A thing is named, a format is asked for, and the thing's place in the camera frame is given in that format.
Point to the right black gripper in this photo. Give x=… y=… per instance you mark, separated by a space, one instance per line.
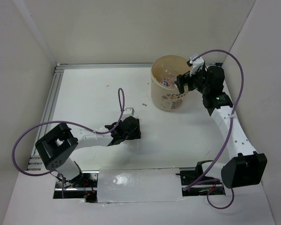
x=182 y=79

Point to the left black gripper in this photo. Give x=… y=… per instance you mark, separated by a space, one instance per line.
x=136 y=134

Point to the blue white label bottle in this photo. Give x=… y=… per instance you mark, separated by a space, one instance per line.
x=168 y=83

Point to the clear bottle blue cap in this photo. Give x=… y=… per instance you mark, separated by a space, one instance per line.
x=167 y=73

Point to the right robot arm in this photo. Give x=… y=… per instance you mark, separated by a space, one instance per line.
x=245 y=166

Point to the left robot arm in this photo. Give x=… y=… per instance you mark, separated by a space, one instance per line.
x=58 y=144

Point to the beige round bin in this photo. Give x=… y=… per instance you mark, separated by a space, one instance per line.
x=165 y=98

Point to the white tape sheet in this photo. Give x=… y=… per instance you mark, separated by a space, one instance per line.
x=139 y=186

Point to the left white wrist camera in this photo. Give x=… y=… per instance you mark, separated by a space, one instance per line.
x=128 y=112

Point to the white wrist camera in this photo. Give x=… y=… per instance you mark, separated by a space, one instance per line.
x=128 y=112
x=196 y=63

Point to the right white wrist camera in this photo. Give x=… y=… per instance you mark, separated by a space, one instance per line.
x=196 y=63

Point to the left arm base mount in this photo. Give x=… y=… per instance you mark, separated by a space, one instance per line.
x=85 y=189

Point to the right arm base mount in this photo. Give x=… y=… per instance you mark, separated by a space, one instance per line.
x=207 y=183

